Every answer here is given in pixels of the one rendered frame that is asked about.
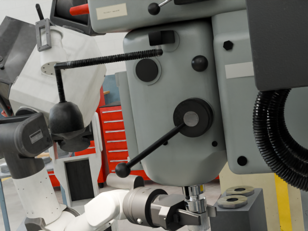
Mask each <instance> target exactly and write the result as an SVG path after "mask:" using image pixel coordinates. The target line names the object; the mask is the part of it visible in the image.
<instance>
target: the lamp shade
mask: <svg viewBox="0 0 308 231"><path fill-rule="evenodd" d="M49 128H50V133H51V134H59V133H67V132H73V131H78V130H81V129H83V128H84V123H83V116H82V114H81V112H80V109H79V107H78V105H76V104H74V103H72V102H67V101H64V102H59V103H57V104H55V105H54V106H53V107H52V108H51V109H50V112H49Z"/></svg>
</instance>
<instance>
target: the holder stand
mask: <svg viewBox="0 0 308 231"><path fill-rule="evenodd" d="M213 206H215V207H216V209H217V216H216V217H209V221H210V228H211V231H268V229H267V221H266V213H265V205H264V195H263V189H262V188H253V187H252V186H236V187H231V188H228V189H226V190H225V192H224V193H223V194H222V195H221V197H220V198H219V199H218V200H217V201H216V203H215V204H214V205H213Z"/></svg>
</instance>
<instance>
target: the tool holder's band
mask: <svg viewBox="0 0 308 231"><path fill-rule="evenodd" d="M205 202H206V197H205V196H204V195H201V194H200V197H199V198H197V199H189V200H186V198H184V204H185V205H188V206H195V205H201V204H204V203H205Z"/></svg>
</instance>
